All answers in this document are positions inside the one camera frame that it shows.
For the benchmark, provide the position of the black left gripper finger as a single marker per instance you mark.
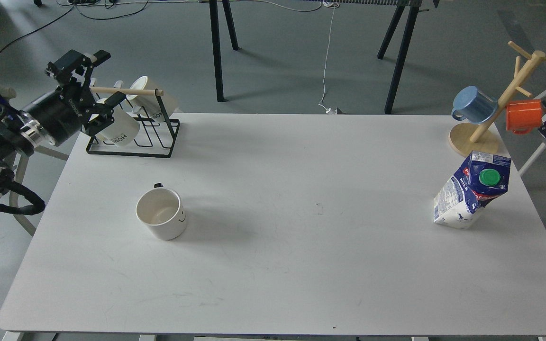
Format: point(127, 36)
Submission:
point(101, 115)
point(74, 69)

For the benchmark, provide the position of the black wire mug rack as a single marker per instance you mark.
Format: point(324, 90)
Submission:
point(154, 139)

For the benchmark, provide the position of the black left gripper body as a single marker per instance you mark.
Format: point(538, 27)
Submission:
point(59, 112)

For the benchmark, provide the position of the white mug front on rack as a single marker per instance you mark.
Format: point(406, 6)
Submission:
point(123, 131)

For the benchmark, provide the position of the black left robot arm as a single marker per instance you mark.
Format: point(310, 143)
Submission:
point(54, 118)

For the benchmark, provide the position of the wooden mug tree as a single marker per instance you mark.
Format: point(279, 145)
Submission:
point(467, 137)

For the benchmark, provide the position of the blue white milk carton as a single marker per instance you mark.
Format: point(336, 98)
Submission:
point(481, 178)

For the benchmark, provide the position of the white mug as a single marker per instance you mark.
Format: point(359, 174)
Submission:
point(161, 211)
point(150, 102)
point(123, 131)

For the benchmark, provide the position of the blue mug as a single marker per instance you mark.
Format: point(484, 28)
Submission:
point(472, 104)

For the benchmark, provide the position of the orange mug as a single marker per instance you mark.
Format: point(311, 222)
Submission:
point(522, 116)

